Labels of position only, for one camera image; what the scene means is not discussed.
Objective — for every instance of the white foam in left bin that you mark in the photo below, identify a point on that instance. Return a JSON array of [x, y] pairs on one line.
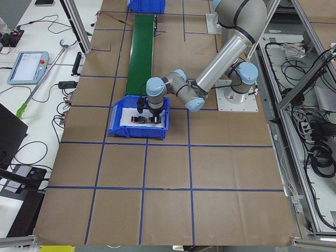
[[127, 113]]

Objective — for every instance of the blue bin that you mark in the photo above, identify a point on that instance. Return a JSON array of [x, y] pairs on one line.
[[147, 6], [130, 101]]

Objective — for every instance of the black power adapter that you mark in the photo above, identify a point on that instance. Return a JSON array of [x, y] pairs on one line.
[[67, 84]]

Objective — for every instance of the left blue bin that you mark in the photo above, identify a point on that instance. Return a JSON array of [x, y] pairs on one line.
[[130, 101]]

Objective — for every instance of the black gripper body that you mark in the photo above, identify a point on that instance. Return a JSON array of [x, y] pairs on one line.
[[155, 111]]

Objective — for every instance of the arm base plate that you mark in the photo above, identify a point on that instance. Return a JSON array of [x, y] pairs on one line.
[[230, 101], [213, 26]]

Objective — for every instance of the reacher grabber tool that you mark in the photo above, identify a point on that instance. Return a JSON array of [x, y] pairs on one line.
[[21, 110]]

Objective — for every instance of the red push button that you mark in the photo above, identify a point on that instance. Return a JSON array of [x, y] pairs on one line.
[[139, 119]]

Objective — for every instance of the aluminium frame post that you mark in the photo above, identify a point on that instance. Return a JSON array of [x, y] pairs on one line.
[[77, 26]]

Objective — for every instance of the brown paper table cover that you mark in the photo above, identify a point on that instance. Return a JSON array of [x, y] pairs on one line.
[[214, 179]]

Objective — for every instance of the teach pendant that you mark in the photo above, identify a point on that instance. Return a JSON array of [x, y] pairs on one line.
[[28, 68]]

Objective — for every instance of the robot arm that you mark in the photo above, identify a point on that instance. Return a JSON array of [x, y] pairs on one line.
[[247, 19], [224, 17]]

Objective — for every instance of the right blue bin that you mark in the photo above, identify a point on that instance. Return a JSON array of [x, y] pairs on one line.
[[147, 6]]

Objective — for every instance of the green conveyor belt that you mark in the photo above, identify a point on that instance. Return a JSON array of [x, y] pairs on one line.
[[141, 55]]

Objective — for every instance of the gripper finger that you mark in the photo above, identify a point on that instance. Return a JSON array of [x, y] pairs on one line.
[[157, 119]]

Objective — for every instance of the yellow push button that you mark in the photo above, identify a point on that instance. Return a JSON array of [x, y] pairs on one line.
[[151, 120]]

